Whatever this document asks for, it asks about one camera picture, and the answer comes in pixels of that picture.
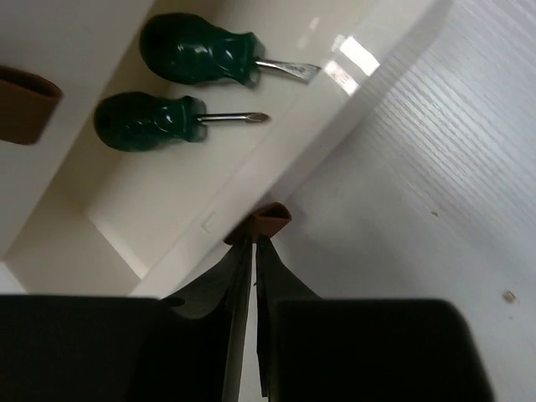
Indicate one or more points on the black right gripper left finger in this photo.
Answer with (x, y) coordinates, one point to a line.
(185, 347)

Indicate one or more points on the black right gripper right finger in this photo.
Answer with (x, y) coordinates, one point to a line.
(311, 348)

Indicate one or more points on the brown bottom drawer handle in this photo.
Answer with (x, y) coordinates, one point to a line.
(265, 221)

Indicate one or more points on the brown drawer handle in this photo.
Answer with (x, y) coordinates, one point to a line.
(27, 103)
(265, 221)

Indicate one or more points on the green stubby phillips screwdriver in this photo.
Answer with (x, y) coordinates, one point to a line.
(139, 122)

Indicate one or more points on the white bottom drawer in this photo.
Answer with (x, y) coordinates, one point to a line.
(115, 223)

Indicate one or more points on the white drawer cabinet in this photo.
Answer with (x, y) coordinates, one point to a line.
(77, 45)

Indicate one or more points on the brown middle drawer handle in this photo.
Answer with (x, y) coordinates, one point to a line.
(27, 103)

